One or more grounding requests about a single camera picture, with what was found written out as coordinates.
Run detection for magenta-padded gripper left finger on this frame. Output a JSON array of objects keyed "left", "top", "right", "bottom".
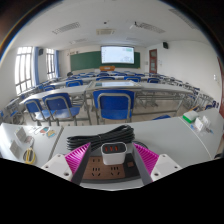
[{"left": 40, "top": 142, "right": 93, "bottom": 186}]

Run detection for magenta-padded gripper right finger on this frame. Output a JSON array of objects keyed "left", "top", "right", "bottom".
[{"left": 132, "top": 143, "right": 183, "bottom": 186}]

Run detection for white charger block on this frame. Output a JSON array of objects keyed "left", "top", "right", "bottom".
[{"left": 100, "top": 141, "right": 128, "bottom": 166}]

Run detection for colourful sticker cards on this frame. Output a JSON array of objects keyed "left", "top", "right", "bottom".
[{"left": 39, "top": 126, "right": 58, "bottom": 139}]

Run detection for yellow tape roll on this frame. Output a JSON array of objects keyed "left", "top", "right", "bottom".
[{"left": 22, "top": 147, "right": 37, "bottom": 165}]

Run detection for black power strip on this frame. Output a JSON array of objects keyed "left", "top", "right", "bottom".
[{"left": 79, "top": 153, "right": 144, "bottom": 184}]

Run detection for small white box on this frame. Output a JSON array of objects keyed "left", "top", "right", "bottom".
[
  {"left": 9, "top": 139, "right": 21, "bottom": 158},
  {"left": 14, "top": 127, "right": 28, "bottom": 143}
]

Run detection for small white carton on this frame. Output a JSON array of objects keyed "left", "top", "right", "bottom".
[
  {"left": 194, "top": 117, "right": 205, "bottom": 133},
  {"left": 201, "top": 115, "right": 212, "bottom": 128}
]

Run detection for green and white box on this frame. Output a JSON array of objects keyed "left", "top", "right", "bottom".
[{"left": 182, "top": 110, "right": 200, "bottom": 124}]

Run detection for grey classroom desks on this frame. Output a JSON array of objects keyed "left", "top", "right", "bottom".
[{"left": 3, "top": 71, "right": 214, "bottom": 124}]

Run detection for blue classroom chairs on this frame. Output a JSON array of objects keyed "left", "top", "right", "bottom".
[{"left": 0, "top": 71, "right": 221, "bottom": 126}]

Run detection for red-brown wooden door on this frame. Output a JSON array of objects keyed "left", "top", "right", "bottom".
[{"left": 216, "top": 56, "right": 224, "bottom": 118}]

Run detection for white-framed window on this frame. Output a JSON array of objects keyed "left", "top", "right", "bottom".
[
  {"left": 45, "top": 48, "right": 56, "bottom": 80},
  {"left": 14, "top": 46, "right": 34, "bottom": 95}
]

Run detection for brown door with window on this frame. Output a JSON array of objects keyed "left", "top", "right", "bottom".
[{"left": 148, "top": 48, "right": 158, "bottom": 75}]

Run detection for green chalkboard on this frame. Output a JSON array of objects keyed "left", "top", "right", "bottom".
[{"left": 69, "top": 50, "right": 141, "bottom": 72}]

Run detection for orange lectern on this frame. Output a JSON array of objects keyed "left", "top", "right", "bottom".
[{"left": 99, "top": 65, "right": 116, "bottom": 72}]

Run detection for projection screen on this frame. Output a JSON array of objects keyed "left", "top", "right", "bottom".
[{"left": 100, "top": 45, "right": 135, "bottom": 65}]

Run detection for ceiling light panels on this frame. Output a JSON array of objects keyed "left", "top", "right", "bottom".
[{"left": 51, "top": 8, "right": 198, "bottom": 46}]

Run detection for black coiled cable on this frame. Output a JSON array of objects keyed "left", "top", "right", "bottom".
[{"left": 65, "top": 124, "right": 149, "bottom": 152}]

